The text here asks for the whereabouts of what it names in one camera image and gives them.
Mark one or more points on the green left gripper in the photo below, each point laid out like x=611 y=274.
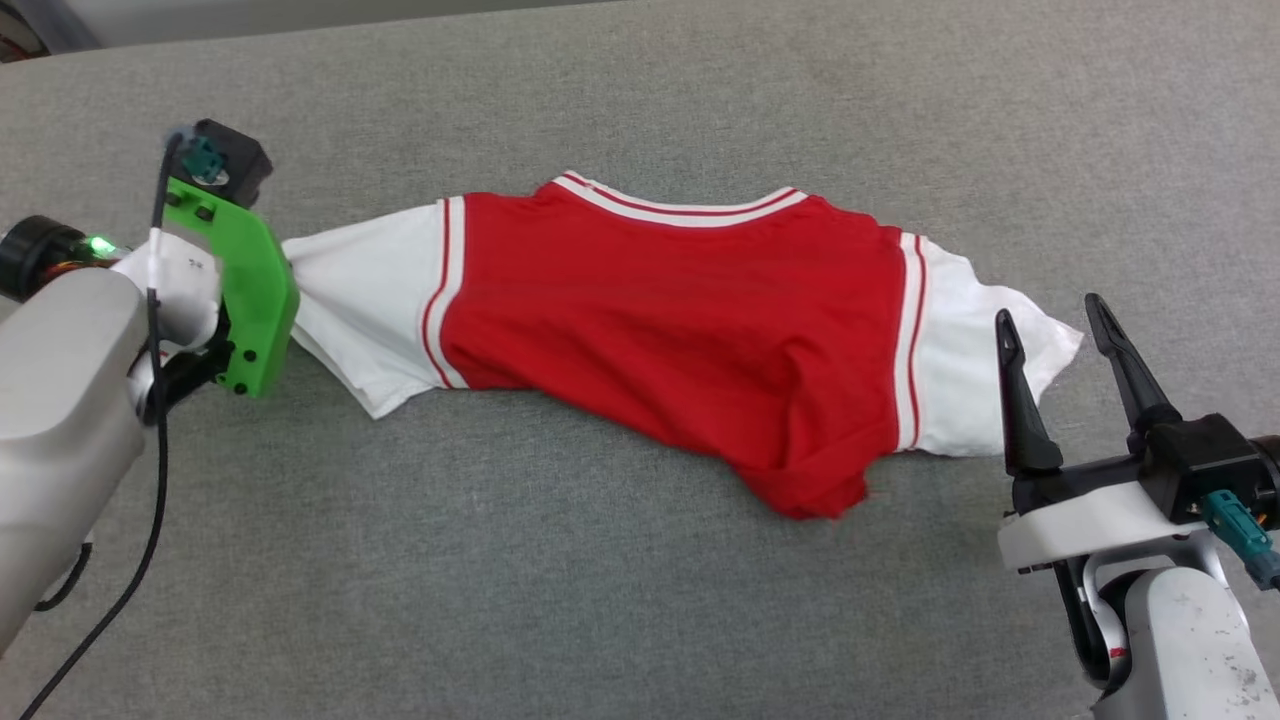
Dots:
x=255 y=300

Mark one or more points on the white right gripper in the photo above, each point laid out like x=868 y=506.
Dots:
x=1090 y=520

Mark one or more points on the red and white T-shirt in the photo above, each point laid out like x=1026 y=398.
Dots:
x=680 y=320

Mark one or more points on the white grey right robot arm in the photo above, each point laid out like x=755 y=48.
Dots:
x=1190 y=640

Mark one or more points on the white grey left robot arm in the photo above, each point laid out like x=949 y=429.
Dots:
x=60 y=400

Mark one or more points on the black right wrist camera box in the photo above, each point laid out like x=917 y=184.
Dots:
x=1200 y=460

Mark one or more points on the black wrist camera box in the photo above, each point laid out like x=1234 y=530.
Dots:
x=1200 y=460
x=235 y=160

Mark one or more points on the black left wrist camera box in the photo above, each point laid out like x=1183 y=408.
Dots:
x=235 y=160

